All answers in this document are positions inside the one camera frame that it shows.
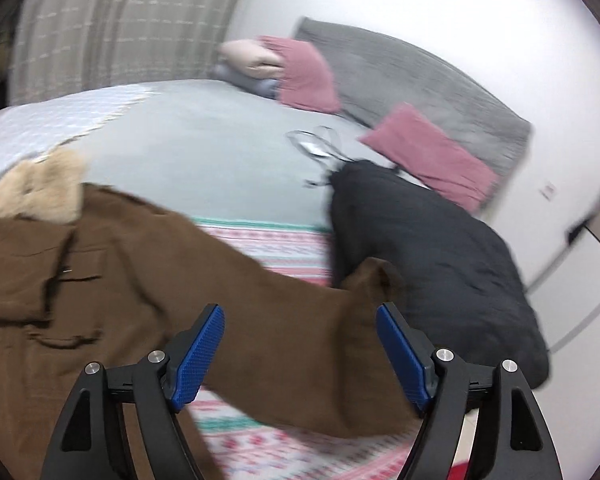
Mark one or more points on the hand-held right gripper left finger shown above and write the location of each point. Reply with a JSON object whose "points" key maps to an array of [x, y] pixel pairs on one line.
{"points": [[200, 355]]}

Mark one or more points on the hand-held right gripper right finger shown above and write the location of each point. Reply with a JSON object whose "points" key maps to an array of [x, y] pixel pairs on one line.
{"points": [[402, 355]]}

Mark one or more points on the black padded jacket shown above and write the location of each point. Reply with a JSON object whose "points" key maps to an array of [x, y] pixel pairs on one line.
{"points": [[430, 260]]}

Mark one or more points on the brown coat with fur collar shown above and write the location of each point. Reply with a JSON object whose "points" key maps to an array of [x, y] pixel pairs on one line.
{"points": [[130, 285]]}

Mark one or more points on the pink and teal striped blanket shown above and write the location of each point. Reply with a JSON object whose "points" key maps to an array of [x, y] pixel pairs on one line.
{"points": [[280, 250]]}

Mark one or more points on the pink pillow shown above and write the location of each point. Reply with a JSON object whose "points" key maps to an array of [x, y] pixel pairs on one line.
{"points": [[425, 155], [305, 77]]}

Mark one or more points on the white wardrobe with black lines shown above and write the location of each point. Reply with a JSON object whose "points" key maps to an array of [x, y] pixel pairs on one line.
{"points": [[585, 270]]}

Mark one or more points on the bed with grey sheet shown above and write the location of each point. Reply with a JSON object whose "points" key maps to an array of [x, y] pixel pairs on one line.
{"points": [[205, 150]]}

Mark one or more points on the grey padded headboard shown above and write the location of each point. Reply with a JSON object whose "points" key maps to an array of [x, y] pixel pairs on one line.
{"points": [[420, 80]]}

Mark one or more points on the folded blue-grey blanket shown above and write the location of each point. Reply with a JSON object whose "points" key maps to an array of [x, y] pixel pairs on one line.
{"points": [[250, 82]]}

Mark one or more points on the light blue patterned blanket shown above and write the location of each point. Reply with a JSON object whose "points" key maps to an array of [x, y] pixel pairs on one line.
{"points": [[45, 125]]}

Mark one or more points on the folded beige quilt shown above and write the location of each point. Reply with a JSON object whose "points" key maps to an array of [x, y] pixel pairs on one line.
{"points": [[247, 57]]}

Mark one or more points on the grey patterned curtain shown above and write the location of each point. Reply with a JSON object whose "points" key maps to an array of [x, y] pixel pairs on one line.
{"points": [[120, 25]]}

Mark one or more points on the white wall socket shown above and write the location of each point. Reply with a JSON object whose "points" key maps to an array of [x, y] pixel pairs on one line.
{"points": [[547, 191]]}

